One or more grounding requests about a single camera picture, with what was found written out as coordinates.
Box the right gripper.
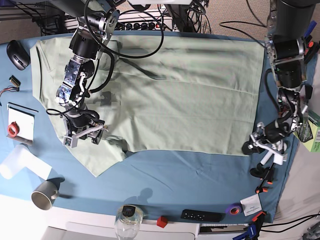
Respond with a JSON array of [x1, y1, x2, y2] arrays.
[[62, 113, 109, 148]]

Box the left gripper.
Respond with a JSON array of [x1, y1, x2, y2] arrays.
[[241, 121, 290, 155]]

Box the light green T-shirt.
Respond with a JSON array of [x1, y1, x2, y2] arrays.
[[29, 34, 266, 179]]

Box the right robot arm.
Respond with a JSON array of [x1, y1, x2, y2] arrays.
[[46, 0, 119, 148]]

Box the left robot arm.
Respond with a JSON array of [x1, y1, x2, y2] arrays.
[[242, 0, 319, 165]]

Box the white marker pen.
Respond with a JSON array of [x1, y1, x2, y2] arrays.
[[260, 140, 288, 166]]

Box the black orange clamp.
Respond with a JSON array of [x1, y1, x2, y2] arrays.
[[249, 163, 280, 194]]

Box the white paper card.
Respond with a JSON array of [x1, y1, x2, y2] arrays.
[[240, 194, 262, 217]]

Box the green cardboard box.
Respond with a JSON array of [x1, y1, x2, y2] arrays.
[[294, 110, 320, 153]]

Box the purple tape roll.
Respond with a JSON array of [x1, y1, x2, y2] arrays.
[[225, 202, 243, 216]]

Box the blue table cloth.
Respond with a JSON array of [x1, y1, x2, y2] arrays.
[[0, 31, 318, 224]]

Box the white notepad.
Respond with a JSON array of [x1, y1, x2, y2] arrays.
[[7, 102, 38, 146]]

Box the grey mug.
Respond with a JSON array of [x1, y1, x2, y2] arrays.
[[31, 180, 60, 211]]

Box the black remote control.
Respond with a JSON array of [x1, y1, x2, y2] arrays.
[[180, 209, 223, 223]]

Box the red tape roll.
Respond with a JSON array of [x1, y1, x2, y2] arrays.
[[7, 121, 20, 138]]

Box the blue black clamp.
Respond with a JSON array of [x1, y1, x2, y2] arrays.
[[232, 211, 267, 240]]

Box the clear glass jar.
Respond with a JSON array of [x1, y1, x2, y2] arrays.
[[114, 204, 145, 240]]

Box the small battery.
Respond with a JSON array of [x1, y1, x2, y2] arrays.
[[9, 75, 21, 88]]

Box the black computer mouse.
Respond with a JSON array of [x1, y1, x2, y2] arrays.
[[6, 40, 31, 71]]

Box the red cube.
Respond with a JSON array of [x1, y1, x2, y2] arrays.
[[156, 216, 168, 228]]

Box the blue orange clamp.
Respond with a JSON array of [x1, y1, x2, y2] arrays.
[[304, 20, 320, 65]]

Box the black power strip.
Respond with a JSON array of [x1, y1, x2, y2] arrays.
[[115, 19, 173, 31]]

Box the coloured wires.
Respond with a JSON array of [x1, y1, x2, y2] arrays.
[[0, 86, 20, 96]]

